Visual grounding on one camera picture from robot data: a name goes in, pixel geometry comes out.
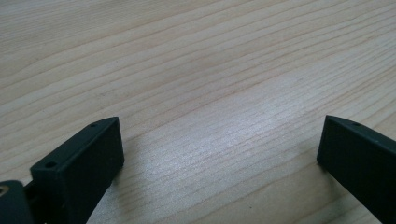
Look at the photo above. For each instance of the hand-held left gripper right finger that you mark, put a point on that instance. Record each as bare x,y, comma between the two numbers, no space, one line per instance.
361,161

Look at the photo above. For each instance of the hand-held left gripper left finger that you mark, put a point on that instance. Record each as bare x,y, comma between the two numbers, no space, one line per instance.
81,174

